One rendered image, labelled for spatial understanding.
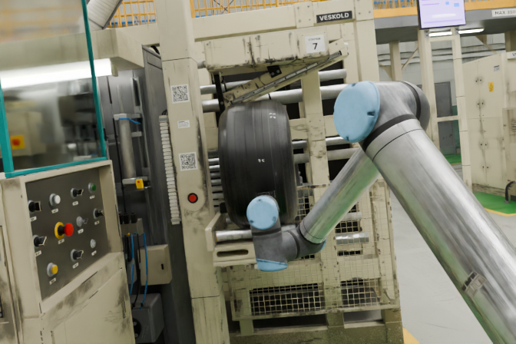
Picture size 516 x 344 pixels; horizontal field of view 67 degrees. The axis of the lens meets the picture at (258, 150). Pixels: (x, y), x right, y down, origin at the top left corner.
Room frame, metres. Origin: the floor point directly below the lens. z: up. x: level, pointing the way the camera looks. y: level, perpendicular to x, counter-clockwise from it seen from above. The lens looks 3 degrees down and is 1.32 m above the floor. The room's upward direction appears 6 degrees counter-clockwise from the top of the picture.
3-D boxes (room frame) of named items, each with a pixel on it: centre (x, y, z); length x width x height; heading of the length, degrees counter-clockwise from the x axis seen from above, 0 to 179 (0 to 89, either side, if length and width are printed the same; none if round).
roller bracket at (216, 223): (1.74, 0.22, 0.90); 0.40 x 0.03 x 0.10; 176
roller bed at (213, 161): (2.12, 0.24, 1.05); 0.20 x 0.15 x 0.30; 86
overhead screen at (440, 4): (4.85, -2.43, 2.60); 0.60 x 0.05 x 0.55; 96
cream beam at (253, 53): (2.02, -0.10, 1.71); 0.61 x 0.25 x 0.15; 86
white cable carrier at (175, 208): (1.70, 0.39, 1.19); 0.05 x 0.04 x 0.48; 176
